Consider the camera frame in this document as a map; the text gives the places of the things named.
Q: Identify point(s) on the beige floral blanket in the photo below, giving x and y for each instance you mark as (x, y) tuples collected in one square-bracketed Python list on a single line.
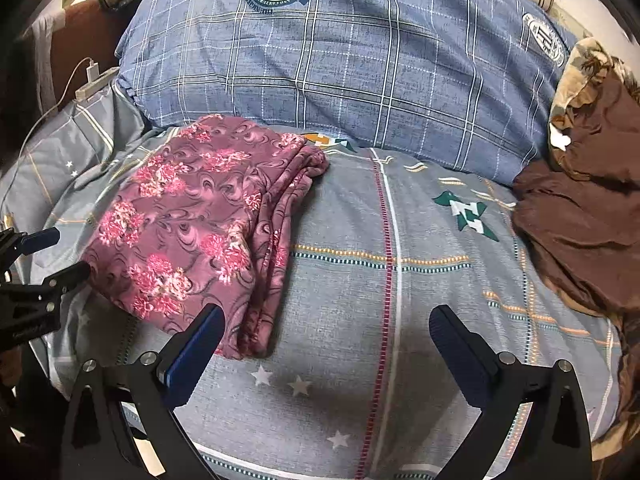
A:
[(580, 75)]

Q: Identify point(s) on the brown cloth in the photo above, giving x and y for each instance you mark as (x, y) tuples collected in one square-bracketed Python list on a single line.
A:
[(580, 210)]

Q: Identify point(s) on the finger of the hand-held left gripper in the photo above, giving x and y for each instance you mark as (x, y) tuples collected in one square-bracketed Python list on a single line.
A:
[(65, 277), (42, 240)]

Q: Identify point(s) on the grey patterned bed sheet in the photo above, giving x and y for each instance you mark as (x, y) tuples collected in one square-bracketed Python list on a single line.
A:
[(425, 285)]

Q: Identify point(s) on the white power strip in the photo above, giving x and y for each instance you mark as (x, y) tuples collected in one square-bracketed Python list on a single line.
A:
[(95, 87)]

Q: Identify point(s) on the white charger plug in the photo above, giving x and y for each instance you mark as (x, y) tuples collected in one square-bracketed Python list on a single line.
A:
[(92, 71)]

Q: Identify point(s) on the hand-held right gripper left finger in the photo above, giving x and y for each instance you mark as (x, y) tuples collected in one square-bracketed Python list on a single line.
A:
[(195, 355)]

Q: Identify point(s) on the pink floral pants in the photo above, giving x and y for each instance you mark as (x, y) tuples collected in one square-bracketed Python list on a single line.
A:
[(200, 220)]

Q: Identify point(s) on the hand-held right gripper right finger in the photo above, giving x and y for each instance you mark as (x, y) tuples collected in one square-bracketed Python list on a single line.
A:
[(457, 355)]

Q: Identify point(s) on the blue plaid pillow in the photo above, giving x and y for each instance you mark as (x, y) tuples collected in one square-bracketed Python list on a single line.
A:
[(325, 70)]

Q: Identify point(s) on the brown headboard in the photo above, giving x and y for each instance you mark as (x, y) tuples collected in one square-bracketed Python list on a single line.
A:
[(80, 35)]

